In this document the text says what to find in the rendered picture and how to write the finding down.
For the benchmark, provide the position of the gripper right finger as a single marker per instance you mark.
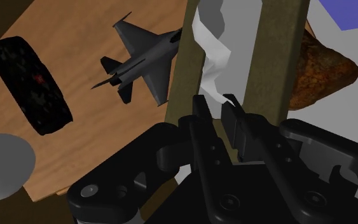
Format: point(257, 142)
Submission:
point(315, 139)

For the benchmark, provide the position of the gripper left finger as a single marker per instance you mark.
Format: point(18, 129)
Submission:
point(129, 167)

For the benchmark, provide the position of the olive green frame holder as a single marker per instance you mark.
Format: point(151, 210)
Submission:
point(274, 62)

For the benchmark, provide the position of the wooden table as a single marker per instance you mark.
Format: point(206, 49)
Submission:
point(88, 139)

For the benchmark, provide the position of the brown rough lump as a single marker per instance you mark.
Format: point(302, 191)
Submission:
point(318, 71)

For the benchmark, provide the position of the grey toy jet plane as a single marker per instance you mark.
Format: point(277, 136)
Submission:
point(147, 59)

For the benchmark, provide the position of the grey round object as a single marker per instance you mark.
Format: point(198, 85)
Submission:
point(2, 167)

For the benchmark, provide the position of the black mottled oblong block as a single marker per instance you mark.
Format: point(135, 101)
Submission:
point(30, 86)

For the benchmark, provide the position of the white crumpled napkin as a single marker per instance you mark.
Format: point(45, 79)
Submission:
point(211, 52)

